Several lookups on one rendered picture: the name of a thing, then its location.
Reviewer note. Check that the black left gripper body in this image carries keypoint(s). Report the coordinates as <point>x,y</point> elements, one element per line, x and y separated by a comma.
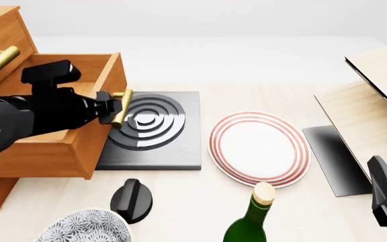
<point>104,111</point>

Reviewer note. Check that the green glass bottle with cork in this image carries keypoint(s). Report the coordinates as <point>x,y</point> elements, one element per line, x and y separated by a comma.
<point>247,227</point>

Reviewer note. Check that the round black stove knob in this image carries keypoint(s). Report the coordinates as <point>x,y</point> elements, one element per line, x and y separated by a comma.
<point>131,201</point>

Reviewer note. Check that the patterned grey white bowl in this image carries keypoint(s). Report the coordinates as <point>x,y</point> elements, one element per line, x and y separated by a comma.
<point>86,227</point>

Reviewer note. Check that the white plate with red rings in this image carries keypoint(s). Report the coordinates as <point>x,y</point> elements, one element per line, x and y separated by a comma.
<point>259,148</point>

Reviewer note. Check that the pale wooden shelf unit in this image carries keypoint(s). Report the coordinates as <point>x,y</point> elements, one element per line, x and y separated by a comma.
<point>375,121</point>

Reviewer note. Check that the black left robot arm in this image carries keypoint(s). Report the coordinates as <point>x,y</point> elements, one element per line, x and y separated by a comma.
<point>29,116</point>

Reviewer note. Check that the wooden drawer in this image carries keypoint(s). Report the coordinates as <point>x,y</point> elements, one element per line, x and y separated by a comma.
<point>45,156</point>
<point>10,37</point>

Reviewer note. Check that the closed wooden drawer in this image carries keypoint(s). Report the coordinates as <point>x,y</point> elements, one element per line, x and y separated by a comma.
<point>10,37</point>

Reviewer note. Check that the flat black stove plate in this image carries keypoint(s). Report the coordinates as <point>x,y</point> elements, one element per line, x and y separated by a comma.
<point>180,141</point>

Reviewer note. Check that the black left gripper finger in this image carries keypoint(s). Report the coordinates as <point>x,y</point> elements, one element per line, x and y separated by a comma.
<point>117,106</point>

